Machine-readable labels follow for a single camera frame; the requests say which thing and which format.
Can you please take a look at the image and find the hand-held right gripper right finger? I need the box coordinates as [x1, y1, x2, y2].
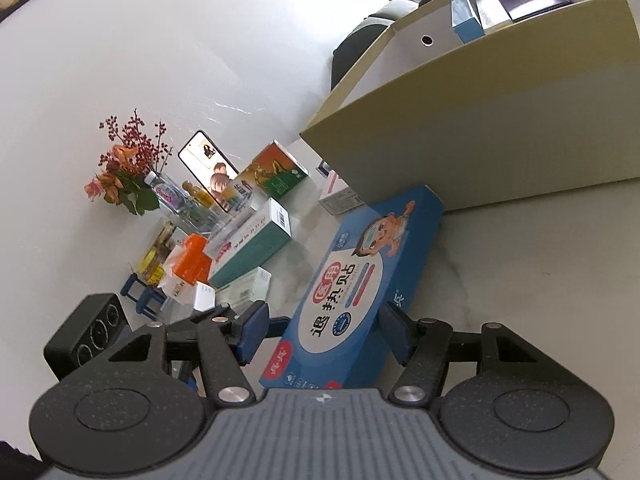
[382, 305, 543, 405]

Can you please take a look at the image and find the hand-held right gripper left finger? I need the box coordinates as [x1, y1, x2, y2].
[107, 300, 271, 407]

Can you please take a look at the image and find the blue cartoon medicine box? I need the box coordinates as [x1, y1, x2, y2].
[259, 185, 445, 391]

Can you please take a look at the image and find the white teal box red mascot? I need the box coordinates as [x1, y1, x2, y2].
[207, 197, 293, 288]

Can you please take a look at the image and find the tan cardboard box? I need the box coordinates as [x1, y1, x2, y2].
[299, 0, 640, 211]

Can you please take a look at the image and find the white marble desktop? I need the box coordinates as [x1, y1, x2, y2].
[120, 137, 640, 480]

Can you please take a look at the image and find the pale green white box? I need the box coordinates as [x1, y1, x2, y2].
[215, 266, 273, 306]

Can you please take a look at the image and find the orange tissue pack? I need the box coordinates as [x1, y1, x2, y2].
[159, 232, 217, 311]

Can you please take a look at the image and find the blue plastic rack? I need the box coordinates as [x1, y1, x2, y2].
[121, 269, 166, 317]

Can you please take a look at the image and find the yellow jar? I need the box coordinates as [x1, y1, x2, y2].
[137, 220, 173, 283]

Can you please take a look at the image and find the clear bottle yellow liquid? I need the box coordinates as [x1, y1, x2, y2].
[182, 180, 221, 213]

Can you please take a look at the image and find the green orange medicine box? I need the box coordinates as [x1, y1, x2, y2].
[240, 140, 308, 198]

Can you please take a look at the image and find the clear water bottle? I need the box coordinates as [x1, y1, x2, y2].
[144, 170, 193, 213]

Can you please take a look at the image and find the black speaker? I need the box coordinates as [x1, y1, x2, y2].
[44, 292, 133, 381]

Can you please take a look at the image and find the smartphone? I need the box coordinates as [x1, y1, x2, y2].
[177, 130, 241, 213]

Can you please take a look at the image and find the plain blue medicine box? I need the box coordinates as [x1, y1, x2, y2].
[450, 0, 486, 43]

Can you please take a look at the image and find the grey sofa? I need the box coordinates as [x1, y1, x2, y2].
[375, 0, 426, 18]

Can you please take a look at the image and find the white slim box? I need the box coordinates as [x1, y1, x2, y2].
[475, 0, 512, 36]

